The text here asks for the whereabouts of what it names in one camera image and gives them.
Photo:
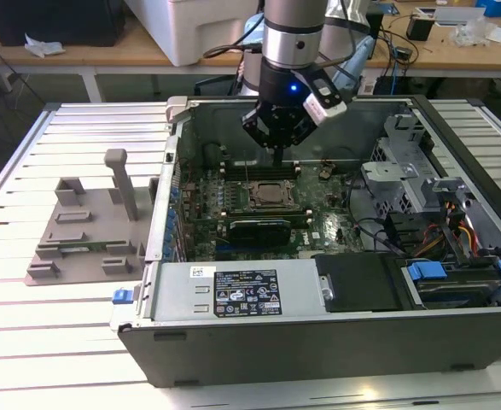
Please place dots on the open black PC case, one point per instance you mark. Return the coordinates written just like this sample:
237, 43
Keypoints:
318, 350

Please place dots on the grey case latch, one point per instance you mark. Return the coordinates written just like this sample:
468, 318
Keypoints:
176, 107

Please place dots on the green motherboard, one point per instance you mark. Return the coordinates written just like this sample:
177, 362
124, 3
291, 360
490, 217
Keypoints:
331, 226

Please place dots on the grey parts rack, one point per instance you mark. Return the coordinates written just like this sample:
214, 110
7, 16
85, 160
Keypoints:
100, 205

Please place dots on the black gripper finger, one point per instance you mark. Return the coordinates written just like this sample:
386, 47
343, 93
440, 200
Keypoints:
303, 132
252, 124

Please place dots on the black RAM slot bank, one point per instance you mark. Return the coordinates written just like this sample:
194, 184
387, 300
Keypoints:
258, 173
267, 212

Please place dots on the silver power supply unit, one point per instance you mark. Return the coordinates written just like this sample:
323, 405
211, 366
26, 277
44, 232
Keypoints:
177, 299

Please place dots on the black power adapter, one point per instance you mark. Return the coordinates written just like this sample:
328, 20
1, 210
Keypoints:
403, 53

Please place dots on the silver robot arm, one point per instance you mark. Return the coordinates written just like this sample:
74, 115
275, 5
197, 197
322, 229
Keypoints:
284, 47

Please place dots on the black computer tower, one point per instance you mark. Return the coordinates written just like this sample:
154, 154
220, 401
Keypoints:
54, 21

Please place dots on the small black box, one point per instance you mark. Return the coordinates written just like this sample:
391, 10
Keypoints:
418, 27

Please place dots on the green RAM stick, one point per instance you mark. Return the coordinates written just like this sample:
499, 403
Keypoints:
83, 247

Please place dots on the white plastic container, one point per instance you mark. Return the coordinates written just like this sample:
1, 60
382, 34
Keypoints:
199, 30

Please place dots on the hard disk in blue carrier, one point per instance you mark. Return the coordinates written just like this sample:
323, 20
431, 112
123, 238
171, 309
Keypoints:
425, 271

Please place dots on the thin locking lever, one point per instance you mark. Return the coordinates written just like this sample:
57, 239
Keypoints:
246, 166

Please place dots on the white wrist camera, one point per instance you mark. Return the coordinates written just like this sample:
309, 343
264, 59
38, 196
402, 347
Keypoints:
322, 111

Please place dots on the black graphics card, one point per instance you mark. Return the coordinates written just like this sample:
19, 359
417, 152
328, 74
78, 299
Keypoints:
258, 232

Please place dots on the wooden desk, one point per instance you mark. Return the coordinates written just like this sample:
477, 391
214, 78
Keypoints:
118, 51

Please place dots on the clear plastic bag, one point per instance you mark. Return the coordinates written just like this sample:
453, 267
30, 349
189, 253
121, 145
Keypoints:
472, 32

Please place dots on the crumpled white paper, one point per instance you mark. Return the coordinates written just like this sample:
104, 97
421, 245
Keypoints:
43, 47

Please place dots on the blue plastic case clip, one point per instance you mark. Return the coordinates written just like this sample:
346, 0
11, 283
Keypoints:
121, 297

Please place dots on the grey flat box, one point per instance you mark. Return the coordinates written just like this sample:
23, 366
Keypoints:
459, 16

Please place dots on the black plastic shroud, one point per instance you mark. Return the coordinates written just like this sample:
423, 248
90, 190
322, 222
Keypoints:
361, 282

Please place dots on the metal drive cage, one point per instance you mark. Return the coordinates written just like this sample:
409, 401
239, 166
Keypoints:
386, 171

